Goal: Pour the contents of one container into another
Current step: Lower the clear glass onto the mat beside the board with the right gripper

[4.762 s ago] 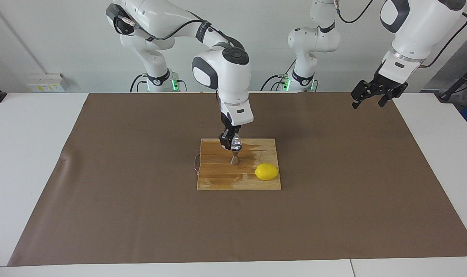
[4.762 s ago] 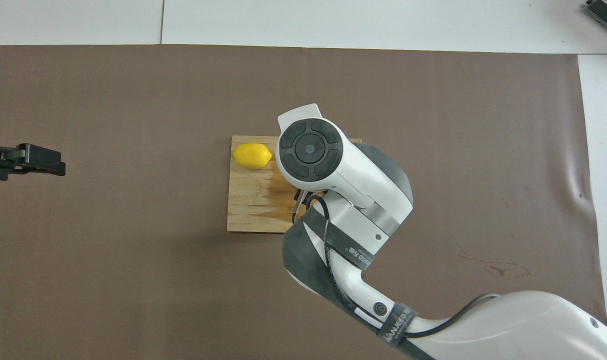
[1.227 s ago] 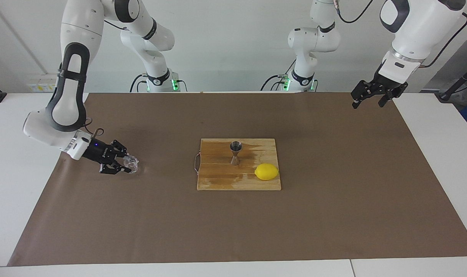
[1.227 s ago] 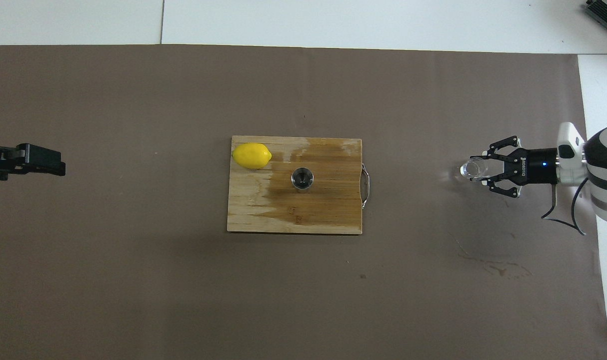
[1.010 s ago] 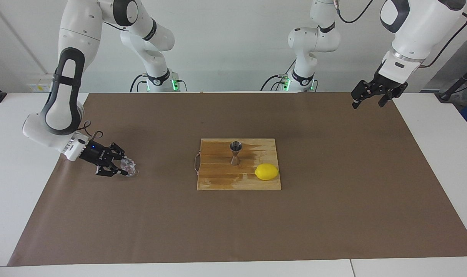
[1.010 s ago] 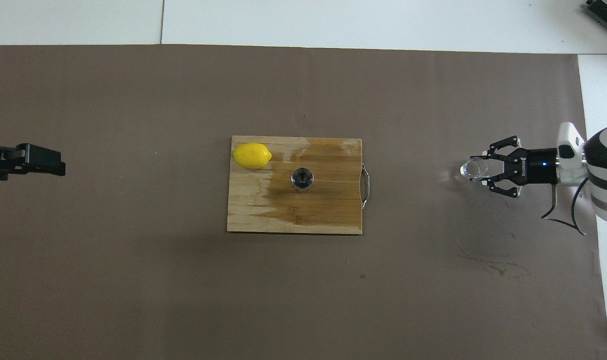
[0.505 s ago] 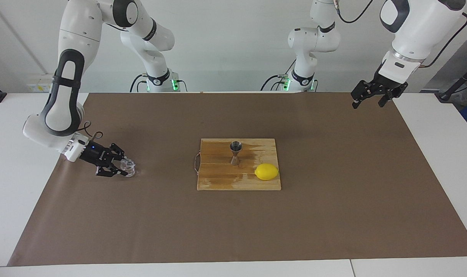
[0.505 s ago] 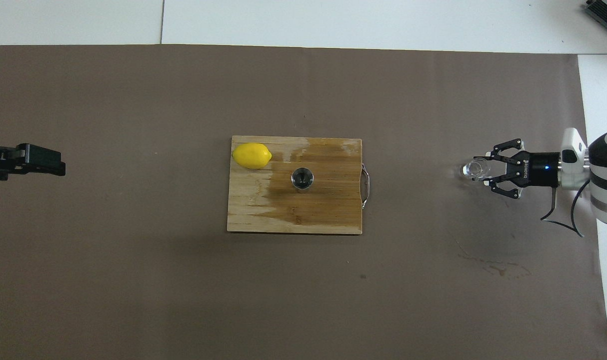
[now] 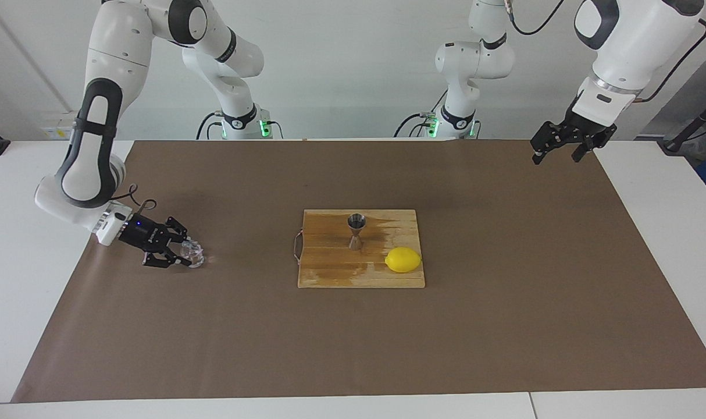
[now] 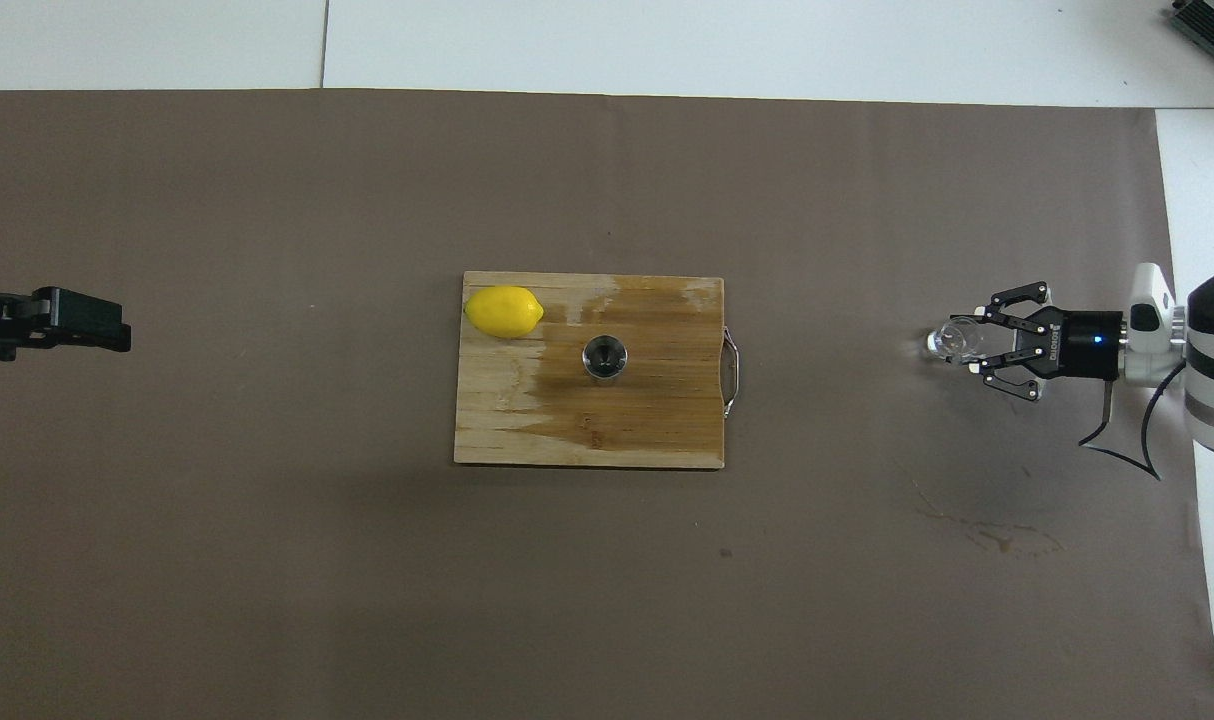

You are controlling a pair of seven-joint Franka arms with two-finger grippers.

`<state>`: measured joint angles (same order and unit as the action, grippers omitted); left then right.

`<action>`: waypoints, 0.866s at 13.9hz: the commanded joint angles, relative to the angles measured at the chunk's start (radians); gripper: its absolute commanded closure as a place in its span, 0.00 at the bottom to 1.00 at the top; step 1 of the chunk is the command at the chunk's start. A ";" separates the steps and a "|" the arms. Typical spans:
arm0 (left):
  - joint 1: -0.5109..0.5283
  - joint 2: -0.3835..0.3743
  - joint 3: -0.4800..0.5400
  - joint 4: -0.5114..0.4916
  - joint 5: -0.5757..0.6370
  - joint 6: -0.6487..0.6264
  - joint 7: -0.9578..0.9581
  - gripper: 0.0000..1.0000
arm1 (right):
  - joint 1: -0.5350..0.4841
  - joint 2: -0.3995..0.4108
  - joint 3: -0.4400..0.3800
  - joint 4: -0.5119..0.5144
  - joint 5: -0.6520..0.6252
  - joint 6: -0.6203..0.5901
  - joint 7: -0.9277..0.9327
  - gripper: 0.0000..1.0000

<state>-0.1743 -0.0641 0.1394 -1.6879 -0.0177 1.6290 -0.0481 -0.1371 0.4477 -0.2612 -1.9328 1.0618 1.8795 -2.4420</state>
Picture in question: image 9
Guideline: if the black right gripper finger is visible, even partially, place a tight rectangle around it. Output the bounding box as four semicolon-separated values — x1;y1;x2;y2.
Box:
142;247;194;269
164;216;192;245

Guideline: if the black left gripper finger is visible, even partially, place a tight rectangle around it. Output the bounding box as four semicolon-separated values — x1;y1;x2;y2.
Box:
530;122;572;165
571;137;608;164

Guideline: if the small clear glass cup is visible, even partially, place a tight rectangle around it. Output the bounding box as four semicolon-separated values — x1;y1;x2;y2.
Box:
180;241;207;268

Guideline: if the steel cocktail jigger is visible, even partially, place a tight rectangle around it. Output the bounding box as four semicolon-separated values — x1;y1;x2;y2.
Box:
347;214;366;251

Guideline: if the black stand pole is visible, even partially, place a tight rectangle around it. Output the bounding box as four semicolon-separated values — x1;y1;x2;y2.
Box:
658;96;706;155

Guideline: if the white yellow labelled box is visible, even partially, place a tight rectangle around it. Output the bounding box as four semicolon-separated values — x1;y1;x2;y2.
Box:
40;111;77;140

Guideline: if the wooden cutting board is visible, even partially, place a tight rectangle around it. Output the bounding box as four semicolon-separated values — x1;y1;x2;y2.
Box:
292;209;426;289

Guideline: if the yellow lemon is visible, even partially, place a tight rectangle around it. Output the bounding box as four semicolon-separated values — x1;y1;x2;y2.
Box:
385;247;422;274

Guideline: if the brown paper table mat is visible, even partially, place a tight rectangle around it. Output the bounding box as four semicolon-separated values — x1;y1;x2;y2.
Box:
11;139;706;403

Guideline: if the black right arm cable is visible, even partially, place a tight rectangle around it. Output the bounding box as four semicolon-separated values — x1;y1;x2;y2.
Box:
110;184;158;217

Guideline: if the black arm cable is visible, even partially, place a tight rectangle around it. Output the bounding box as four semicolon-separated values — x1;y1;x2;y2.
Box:
110;184;158;217
635;17;706;104

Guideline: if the black base cable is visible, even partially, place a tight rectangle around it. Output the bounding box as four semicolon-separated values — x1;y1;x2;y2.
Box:
394;87;448;139
196;111;226;140

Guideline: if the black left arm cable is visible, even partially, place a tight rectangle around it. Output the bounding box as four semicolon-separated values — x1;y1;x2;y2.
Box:
635;17;706;104

